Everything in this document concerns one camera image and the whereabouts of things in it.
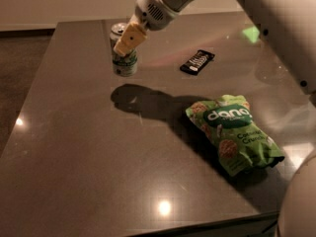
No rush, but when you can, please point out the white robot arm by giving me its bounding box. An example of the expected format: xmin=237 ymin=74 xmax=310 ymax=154
xmin=114 ymin=0 xmax=316 ymax=237

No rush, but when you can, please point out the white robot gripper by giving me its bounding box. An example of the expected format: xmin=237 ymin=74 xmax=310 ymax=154
xmin=114 ymin=0 xmax=179 ymax=56

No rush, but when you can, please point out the black candy bar wrapper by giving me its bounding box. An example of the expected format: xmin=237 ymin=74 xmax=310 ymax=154
xmin=180 ymin=49 xmax=215 ymax=75

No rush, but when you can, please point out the green coconut crunch snack bag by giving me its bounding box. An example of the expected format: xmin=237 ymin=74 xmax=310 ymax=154
xmin=186 ymin=95 xmax=284 ymax=177

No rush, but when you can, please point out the green white 7up can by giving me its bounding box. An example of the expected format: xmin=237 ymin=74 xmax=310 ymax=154
xmin=110 ymin=23 xmax=137 ymax=77

